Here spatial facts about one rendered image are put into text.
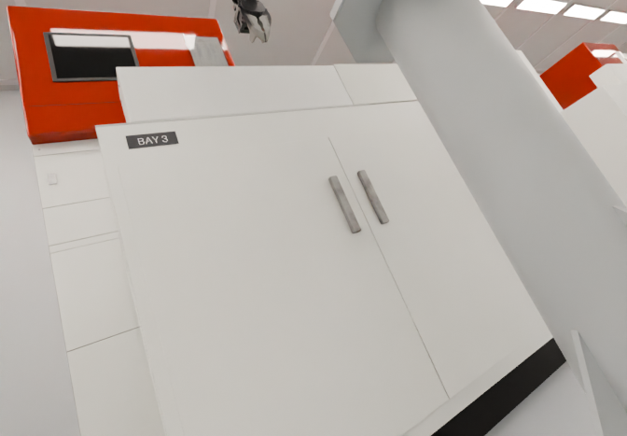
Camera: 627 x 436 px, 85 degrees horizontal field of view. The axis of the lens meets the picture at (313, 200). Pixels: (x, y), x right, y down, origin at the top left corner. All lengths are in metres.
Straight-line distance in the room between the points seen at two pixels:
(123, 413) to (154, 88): 0.89
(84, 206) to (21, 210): 1.73
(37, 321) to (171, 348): 2.26
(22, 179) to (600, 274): 3.16
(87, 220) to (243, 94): 0.74
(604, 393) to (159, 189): 0.71
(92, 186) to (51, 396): 1.66
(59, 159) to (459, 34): 1.29
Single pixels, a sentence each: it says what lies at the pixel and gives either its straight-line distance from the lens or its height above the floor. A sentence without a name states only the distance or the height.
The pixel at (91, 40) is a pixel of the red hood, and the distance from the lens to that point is 1.74.
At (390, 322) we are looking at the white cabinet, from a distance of 0.75.
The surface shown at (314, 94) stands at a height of 0.86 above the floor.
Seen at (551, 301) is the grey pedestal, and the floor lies 0.26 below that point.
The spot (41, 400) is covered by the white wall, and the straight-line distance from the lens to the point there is 2.79.
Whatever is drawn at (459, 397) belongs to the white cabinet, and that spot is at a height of 0.10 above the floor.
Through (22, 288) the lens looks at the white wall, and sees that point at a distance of 2.90.
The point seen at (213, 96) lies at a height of 0.87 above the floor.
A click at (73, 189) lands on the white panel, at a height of 1.03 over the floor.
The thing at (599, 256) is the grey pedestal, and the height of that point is 0.29.
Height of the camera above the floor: 0.37
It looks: 16 degrees up
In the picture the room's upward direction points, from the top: 23 degrees counter-clockwise
